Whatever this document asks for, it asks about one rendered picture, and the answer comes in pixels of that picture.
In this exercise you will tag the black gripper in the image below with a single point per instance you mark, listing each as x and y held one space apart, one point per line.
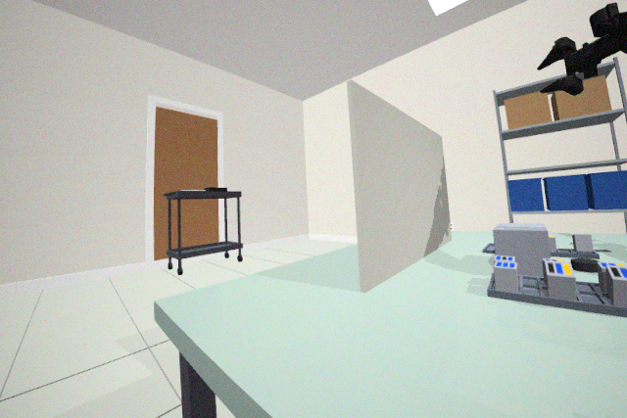
575 60

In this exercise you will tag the dark grey cylinder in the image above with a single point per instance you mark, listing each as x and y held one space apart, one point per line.
586 265

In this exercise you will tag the grey flat panel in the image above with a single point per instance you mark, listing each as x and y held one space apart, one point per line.
401 196

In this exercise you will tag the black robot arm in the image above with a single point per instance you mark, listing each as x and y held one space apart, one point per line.
611 26

